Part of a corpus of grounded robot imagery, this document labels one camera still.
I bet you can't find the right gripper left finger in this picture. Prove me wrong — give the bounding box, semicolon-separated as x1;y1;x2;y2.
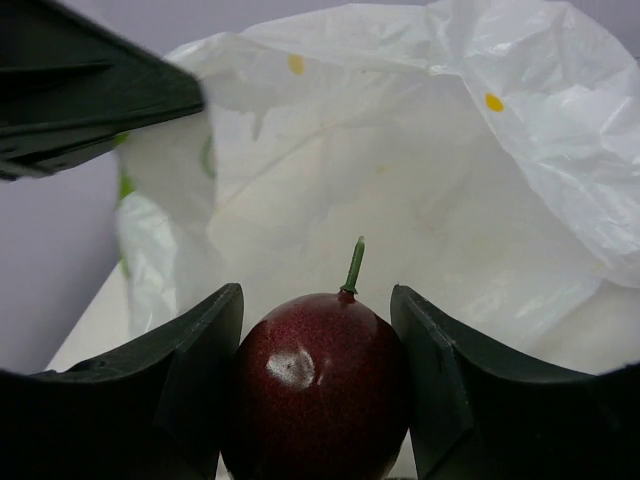
1;283;244;479

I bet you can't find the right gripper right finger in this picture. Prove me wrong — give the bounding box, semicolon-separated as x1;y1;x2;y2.
390;285;639;479

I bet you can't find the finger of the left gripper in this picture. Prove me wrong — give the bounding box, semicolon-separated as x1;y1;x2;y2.
1;1;204;181

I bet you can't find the white lemon-print plastic bag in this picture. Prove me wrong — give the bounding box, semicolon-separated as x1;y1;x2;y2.
117;1;639;373

